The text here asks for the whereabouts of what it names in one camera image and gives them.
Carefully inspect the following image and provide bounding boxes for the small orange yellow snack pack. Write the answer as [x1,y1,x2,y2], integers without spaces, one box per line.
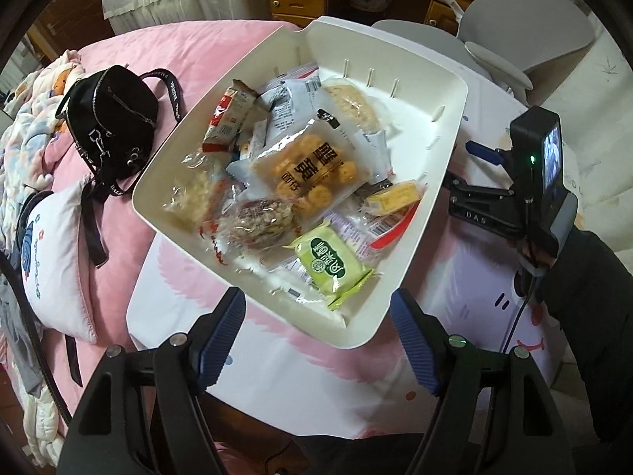
[362,180,425,217]

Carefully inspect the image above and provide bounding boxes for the green pineapple cake pack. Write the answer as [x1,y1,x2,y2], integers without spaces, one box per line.
[285,221,374,311]

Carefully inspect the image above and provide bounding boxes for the clear pack pale crackers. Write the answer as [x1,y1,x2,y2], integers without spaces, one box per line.
[318,78,392,133]

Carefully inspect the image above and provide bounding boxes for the nut bar clear wrapper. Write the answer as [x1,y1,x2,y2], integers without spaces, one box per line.
[218,198,301,251]

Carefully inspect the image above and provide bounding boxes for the clear pack yellow puffs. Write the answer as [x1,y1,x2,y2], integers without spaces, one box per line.
[163,167,234,230]

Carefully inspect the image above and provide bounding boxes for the crab roe snack clear pack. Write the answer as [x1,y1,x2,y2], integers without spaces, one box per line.
[252,112,371,222]

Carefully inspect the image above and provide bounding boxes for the brown white snack pack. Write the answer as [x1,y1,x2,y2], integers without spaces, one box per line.
[260,70,321,145]

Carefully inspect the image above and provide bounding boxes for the red white biscuit pack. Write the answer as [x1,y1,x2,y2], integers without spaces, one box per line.
[201,80,259,153]

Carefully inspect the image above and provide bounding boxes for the cream green red-edged pack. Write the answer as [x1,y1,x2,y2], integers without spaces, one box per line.
[325,201,419,267]

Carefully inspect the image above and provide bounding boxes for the blue foil snack pack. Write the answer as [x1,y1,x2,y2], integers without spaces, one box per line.
[226,159,254,186]

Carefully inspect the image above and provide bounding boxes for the person's right hand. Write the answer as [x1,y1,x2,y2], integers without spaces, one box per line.
[508,238,557,275]

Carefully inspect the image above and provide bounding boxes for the cartoon printed tablecloth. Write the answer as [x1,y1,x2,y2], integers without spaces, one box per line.
[127,199,567,439]

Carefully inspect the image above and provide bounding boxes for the white floral curtain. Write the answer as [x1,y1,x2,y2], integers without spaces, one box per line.
[544,0,632,264]

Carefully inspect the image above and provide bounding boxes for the grey office chair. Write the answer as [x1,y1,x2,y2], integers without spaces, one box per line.
[373,0,595,104]

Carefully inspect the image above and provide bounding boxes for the white plastic storage tray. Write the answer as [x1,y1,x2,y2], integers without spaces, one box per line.
[131,15,470,350]

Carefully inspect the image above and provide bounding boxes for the white printed pillow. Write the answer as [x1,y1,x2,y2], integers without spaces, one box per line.
[21,176,98,344]

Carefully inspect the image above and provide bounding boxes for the pink bed quilt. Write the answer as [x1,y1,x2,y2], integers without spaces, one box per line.
[29,19,303,407]

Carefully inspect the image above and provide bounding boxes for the pastel plush blanket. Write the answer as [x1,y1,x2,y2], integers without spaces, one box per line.
[1,49,85,250]

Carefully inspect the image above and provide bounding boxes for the black cable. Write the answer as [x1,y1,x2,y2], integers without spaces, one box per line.
[497,271,543,355]

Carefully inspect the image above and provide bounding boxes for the black handbag with strap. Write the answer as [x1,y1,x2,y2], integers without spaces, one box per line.
[56,65,186,267]

